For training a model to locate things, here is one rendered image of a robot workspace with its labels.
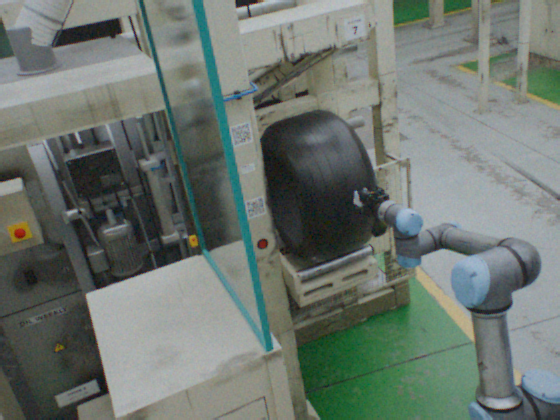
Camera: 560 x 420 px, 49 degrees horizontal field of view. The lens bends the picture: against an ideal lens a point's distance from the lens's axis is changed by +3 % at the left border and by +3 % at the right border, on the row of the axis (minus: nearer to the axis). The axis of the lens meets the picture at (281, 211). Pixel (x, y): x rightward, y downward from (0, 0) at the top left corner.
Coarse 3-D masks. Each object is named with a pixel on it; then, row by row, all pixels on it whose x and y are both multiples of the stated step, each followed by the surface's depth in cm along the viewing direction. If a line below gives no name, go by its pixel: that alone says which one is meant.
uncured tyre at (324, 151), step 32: (288, 128) 221; (320, 128) 220; (352, 128) 226; (288, 160) 215; (320, 160) 212; (352, 160) 215; (288, 192) 266; (320, 192) 211; (352, 192) 214; (288, 224) 262; (320, 224) 214; (352, 224) 219; (320, 256) 227
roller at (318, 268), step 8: (360, 248) 244; (368, 248) 244; (336, 256) 241; (344, 256) 241; (352, 256) 241; (360, 256) 243; (320, 264) 238; (328, 264) 238; (336, 264) 239; (344, 264) 241; (304, 272) 235; (312, 272) 236; (320, 272) 238
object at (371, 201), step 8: (360, 192) 202; (368, 192) 201; (376, 192) 199; (384, 192) 201; (360, 200) 204; (368, 200) 200; (376, 200) 197; (384, 200) 197; (368, 208) 200; (376, 208) 195
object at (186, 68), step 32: (160, 0) 134; (192, 0) 107; (160, 32) 145; (192, 32) 117; (160, 64) 158; (192, 64) 125; (192, 96) 135; (192, 128) 147; (224, 128) 119; (192, 160) 160; (224, 160) 126; (192, 192) 176; (224, 192) 136; (224, 224) 148; (224, 256) 161; (256, 288) 136; (256, 320) 148
